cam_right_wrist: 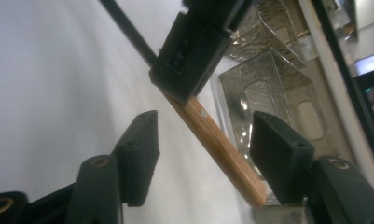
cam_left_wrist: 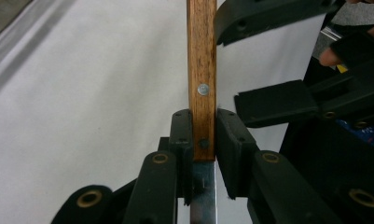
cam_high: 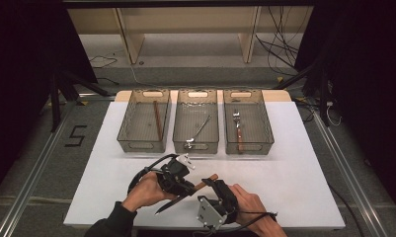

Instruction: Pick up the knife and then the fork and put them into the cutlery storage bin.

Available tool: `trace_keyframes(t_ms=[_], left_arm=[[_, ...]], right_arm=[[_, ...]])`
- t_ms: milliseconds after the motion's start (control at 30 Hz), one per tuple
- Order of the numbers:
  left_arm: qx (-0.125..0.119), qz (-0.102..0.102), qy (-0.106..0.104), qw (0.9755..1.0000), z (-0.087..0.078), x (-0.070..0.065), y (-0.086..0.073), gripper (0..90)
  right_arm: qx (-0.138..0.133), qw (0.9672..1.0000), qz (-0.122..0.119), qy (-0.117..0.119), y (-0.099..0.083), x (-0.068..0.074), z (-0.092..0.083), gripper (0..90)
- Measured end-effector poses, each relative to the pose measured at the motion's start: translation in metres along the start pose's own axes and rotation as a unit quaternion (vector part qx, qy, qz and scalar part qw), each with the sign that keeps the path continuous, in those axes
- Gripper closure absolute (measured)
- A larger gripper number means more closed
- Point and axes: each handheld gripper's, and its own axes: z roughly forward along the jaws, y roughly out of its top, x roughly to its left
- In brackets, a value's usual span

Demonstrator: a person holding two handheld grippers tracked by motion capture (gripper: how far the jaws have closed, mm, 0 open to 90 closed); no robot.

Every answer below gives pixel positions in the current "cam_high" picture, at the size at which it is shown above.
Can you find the long steel spoon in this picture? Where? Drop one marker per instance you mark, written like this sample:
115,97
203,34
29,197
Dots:
198,131

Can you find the aluminium floor rail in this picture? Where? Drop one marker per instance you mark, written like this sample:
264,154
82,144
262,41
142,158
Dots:
31,177
350,177

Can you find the person's left hand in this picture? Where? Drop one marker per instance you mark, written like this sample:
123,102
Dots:
146,192

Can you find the black metal stand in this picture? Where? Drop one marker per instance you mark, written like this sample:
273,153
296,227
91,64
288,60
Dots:
55,105
323,98

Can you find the person's right hand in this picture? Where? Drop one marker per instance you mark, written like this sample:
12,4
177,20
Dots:
254,210

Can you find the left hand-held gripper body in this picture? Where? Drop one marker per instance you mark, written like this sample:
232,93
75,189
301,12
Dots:
174,177

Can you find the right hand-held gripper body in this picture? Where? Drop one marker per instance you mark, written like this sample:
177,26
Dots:
228,207

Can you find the light wooden shelf unit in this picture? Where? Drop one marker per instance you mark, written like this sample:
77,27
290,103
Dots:
189,19

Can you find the dark curtain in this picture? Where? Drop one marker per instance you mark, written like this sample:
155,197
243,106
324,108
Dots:
366,65
21,65

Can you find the white table mat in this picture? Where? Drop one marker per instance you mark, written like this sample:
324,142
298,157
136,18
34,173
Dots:
300,158

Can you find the smoky clear plastic bin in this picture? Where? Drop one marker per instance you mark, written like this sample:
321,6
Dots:
139,125
192,112
254,125

